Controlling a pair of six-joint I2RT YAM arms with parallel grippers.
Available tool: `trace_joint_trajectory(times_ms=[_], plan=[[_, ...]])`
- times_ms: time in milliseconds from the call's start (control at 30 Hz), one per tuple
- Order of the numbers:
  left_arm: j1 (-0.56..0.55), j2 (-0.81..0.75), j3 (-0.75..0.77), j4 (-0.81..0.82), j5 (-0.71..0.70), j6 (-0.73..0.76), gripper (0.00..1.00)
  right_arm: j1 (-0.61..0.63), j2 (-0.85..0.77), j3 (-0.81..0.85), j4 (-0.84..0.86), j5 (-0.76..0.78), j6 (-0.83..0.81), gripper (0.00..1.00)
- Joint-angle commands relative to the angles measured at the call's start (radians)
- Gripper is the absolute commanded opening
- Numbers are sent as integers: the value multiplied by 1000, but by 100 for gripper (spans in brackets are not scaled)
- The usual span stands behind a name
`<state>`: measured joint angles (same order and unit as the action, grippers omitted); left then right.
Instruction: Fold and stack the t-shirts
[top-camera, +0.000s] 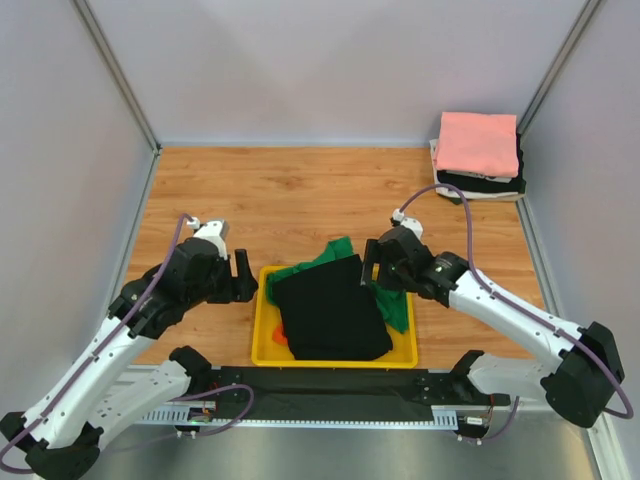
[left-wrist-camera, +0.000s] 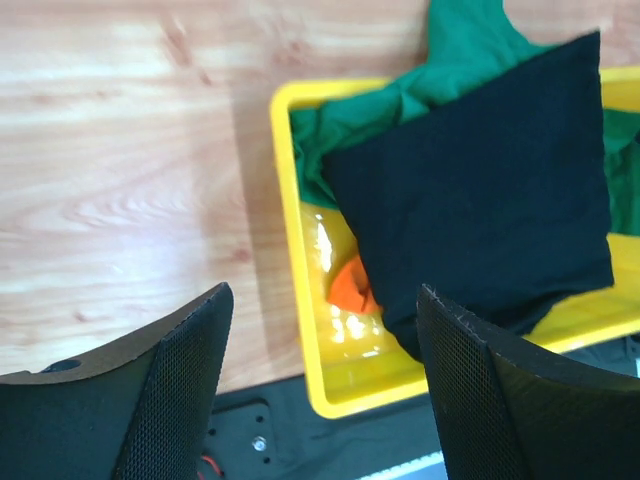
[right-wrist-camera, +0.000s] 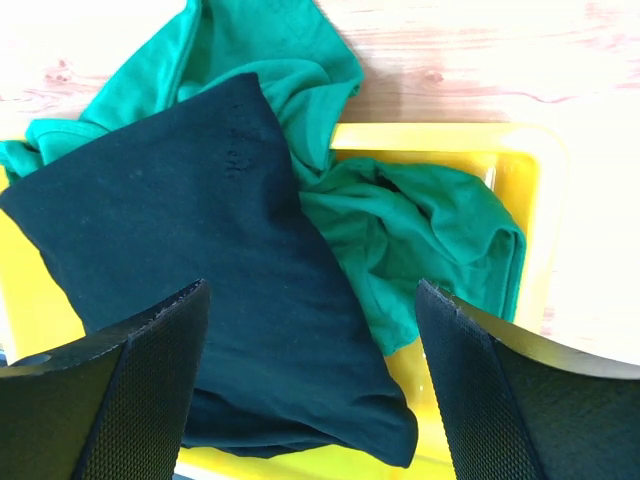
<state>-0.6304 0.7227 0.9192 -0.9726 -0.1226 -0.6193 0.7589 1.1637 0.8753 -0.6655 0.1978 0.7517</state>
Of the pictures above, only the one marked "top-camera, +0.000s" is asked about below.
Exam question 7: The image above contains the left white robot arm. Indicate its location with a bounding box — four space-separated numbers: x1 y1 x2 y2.
1 237 258 479

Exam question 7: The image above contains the aluminium frame rail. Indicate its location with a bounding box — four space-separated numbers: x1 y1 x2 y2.
114 364 601 429

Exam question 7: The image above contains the green t shirt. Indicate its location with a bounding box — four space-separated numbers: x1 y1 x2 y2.
266 236 409 334

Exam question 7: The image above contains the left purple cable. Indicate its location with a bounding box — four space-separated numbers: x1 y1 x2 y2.
0 213 256 474

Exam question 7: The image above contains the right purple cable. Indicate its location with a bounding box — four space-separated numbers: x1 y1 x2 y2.
398 183 632 446

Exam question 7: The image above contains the purple cable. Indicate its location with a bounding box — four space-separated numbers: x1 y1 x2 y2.
0 213 256 474
398 183 632 446

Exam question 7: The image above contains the pink folded t shirt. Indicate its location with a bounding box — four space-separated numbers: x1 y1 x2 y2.
434 112 519 178

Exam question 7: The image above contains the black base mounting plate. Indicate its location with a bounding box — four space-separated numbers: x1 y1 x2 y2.
213 367 510 422

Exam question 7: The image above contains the orange t shirt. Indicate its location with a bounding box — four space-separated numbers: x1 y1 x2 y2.
272 323 288 346

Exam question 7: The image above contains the black t shirt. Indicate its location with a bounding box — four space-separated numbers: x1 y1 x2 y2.
272 255 393 361

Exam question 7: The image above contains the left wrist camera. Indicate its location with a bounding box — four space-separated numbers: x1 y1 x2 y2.
186 217 230 260

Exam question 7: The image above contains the stack of folded shirts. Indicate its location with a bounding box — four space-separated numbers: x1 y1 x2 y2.
429 135 526 204

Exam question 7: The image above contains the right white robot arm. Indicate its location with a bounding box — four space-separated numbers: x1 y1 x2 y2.
361 225 624 428

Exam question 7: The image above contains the yellow plastic tray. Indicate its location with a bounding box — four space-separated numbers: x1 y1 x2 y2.
251 265 419 370

